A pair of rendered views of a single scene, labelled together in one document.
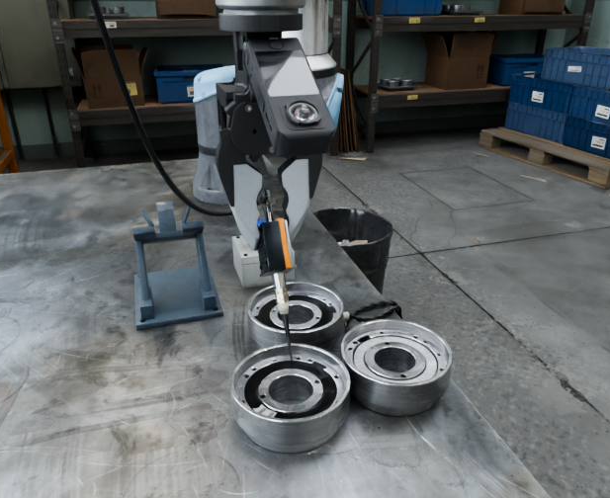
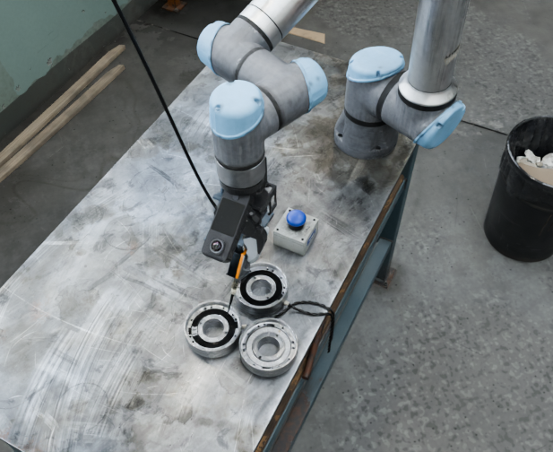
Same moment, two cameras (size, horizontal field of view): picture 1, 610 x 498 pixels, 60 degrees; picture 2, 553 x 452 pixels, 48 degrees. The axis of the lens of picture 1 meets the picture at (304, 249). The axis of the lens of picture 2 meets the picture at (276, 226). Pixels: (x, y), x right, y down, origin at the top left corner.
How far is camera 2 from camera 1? 0.83 m
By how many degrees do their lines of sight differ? 42
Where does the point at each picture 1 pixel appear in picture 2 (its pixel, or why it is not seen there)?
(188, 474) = (159, 333)
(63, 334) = (175, 222)
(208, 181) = (341, 129)
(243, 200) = not seen: hidden behind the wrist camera
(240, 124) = not seen: hidden behind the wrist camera
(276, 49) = (234, 200)
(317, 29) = (432, 76)
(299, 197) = (252, 250)
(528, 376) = not seen: outside the picture
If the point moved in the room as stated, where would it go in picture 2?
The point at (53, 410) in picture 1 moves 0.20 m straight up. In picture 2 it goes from (142, 267) to (122, 204)
